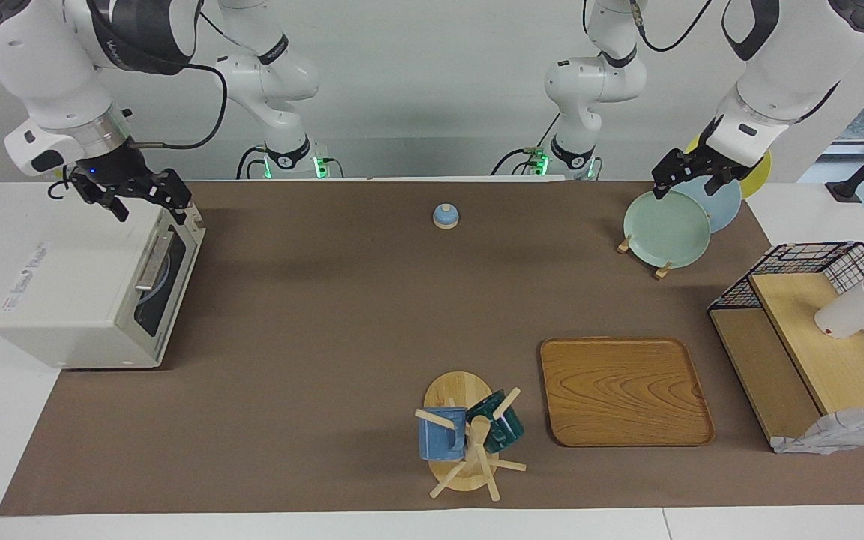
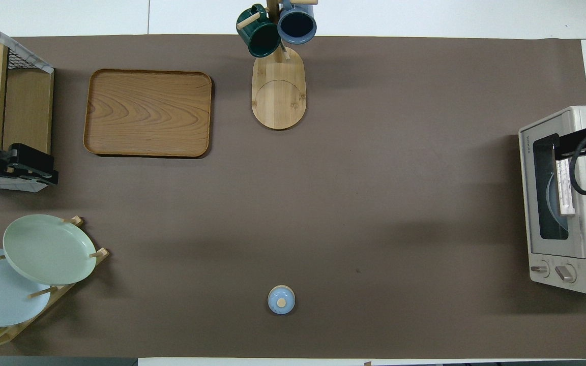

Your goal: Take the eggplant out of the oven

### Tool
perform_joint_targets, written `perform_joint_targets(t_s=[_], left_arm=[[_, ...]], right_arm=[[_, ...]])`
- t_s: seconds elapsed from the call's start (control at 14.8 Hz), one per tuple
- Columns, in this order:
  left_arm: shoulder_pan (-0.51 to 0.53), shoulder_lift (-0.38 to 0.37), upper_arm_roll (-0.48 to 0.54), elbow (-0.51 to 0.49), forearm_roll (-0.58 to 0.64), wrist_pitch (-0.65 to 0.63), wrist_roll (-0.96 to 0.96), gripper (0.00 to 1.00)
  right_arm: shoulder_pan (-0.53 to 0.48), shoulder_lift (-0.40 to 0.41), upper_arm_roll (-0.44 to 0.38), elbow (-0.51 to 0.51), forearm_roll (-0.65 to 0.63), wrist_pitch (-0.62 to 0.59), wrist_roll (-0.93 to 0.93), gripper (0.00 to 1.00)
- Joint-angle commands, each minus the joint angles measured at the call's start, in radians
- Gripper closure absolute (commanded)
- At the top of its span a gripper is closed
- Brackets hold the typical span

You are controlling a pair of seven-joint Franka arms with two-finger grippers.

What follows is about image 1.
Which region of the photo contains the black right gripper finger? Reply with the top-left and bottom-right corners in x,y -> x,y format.
98,192 -> 131,224
154,169 -> 194,226

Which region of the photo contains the oven door with glass window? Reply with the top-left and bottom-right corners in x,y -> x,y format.
128,221 -> 206,368

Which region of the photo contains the white toaster oven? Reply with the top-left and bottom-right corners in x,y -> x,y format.
0,181 -> 206,370

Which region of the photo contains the light blue racked plate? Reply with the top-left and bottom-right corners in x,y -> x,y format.
670,176 -> 743,234

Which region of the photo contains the yellow plate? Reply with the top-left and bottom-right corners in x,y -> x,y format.
685,135 -> 773,200

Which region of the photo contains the pale green plate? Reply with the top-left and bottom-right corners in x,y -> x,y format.
622,190 -> 712,269

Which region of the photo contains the wooden plate rack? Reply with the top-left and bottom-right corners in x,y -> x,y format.
616,235 -> 674,280

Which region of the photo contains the white cup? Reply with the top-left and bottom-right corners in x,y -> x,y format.
814,279 -> 864,340

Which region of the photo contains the brown table mat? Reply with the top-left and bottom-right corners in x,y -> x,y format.
0,180 -> 864,517

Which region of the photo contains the wooden two-tier shelf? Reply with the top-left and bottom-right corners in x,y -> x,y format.
708,271 -> 864,451

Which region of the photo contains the wooden serving tray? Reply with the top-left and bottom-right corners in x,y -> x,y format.
539,337 -> 716,448

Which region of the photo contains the white patterned cloth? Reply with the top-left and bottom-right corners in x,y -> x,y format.
771,403 -> 864,455

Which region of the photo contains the wooden mug tree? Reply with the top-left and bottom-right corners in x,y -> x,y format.
414,370 -> 527,502

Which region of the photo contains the dark green mug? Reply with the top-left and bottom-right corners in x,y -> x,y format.
466,390 -> 525,453

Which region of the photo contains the blue mug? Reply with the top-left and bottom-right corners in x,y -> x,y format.
418,406 -> 468,461

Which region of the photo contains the black right base cable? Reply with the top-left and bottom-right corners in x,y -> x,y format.
235,145 -> 268,181

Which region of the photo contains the black wire basket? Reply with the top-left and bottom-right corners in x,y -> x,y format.
707,241 -> 864,398

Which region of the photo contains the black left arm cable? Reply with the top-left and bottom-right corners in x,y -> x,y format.
627,0 -> 714,53

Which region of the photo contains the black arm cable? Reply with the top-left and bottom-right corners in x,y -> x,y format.
627,0 -> 714,53
87,0 -> 229,151

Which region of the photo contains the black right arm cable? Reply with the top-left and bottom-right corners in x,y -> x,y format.
87,0 -> 229,151

